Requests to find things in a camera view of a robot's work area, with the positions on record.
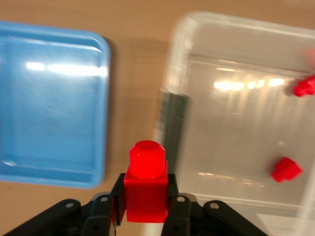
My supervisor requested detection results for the black box latch handle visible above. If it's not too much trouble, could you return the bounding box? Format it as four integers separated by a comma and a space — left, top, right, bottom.
155, 89, 191, 170

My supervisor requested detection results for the brown table cover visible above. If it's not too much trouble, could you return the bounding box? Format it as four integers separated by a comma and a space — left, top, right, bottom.
0, 0, 315, 236

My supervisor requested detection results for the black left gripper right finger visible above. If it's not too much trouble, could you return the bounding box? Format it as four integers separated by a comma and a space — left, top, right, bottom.
161, 173, 269, 236

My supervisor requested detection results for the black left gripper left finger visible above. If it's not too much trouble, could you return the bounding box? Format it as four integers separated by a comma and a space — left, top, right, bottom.
3, 173, 126, 236

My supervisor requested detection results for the blue plastic tray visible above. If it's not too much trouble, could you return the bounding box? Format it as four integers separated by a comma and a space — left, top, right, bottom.
0, 21, 111, 189

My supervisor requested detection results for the clear plastic storage box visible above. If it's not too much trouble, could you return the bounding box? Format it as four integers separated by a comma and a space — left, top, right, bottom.
150, 11, 315, 236

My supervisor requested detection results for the red block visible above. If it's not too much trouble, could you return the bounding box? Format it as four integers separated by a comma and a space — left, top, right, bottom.
123, 140, 169, 224
291, 75, 315, 98
270, 156, 304, 183

